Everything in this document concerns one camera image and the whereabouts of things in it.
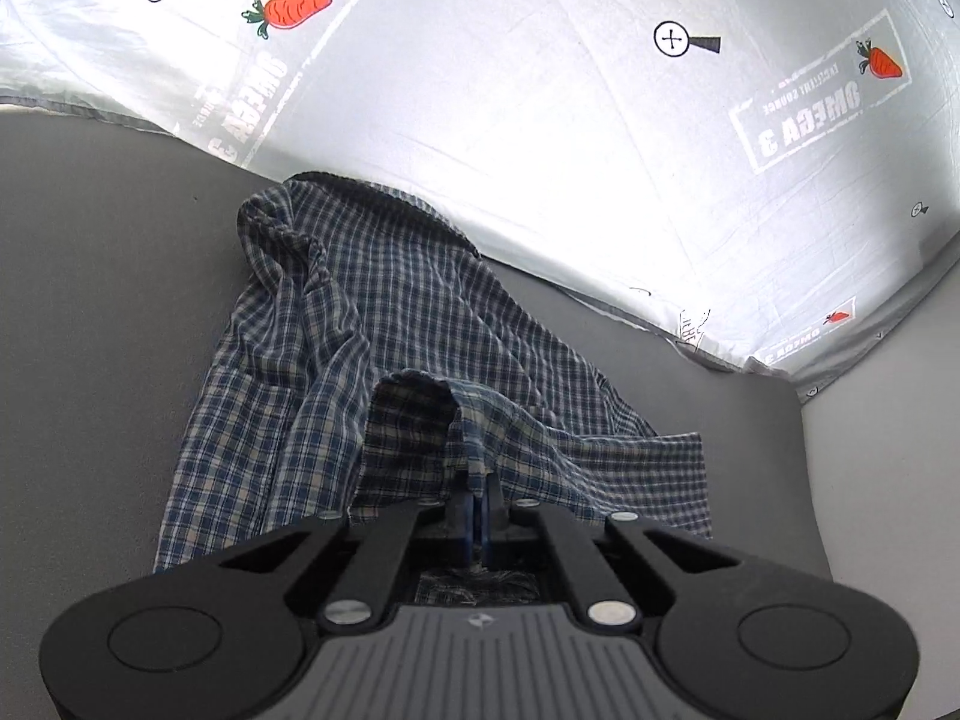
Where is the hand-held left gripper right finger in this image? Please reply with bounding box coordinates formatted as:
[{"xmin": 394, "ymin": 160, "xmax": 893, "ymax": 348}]
[{"xmin": 482, "ymin": 476, "xmax": 743, "ymax": 629}]

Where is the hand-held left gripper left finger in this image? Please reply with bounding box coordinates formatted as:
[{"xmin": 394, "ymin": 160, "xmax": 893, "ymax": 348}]
[{"xmin": 217, "ymin": 491, "xmax": 479, "ymax": 629}]

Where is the blue plaid shirt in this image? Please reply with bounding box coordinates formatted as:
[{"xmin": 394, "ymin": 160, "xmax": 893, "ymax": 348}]
[{"xmin": 154, "ymin": 171, "xmax": 713, "ymax": 608}]

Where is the printed white sheet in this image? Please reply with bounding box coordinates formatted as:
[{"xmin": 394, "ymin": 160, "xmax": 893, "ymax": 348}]
[{"xmin": 0, "ymin": 0, "xmax": 960, "ymax": 398}]

